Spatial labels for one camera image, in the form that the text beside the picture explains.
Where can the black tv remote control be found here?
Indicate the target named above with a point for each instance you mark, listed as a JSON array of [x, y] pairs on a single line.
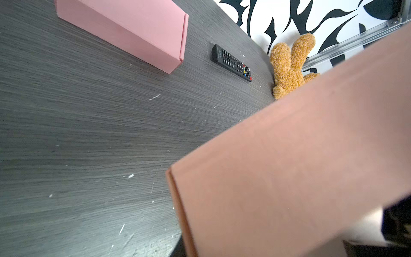
[[224, 59]]

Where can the peach paper box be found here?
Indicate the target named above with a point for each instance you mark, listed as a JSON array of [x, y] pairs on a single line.
[[305, 168]]

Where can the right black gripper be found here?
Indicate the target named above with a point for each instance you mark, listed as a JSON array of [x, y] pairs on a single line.
[[396, 222]]

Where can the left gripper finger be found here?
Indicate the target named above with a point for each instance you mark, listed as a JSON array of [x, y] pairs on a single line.
[[179, 249]]

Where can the brown teddy bear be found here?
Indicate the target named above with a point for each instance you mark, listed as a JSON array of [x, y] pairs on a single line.
[[287, 64]]

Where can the pink paper box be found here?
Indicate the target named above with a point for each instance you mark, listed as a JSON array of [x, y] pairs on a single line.
[[153, 31]]

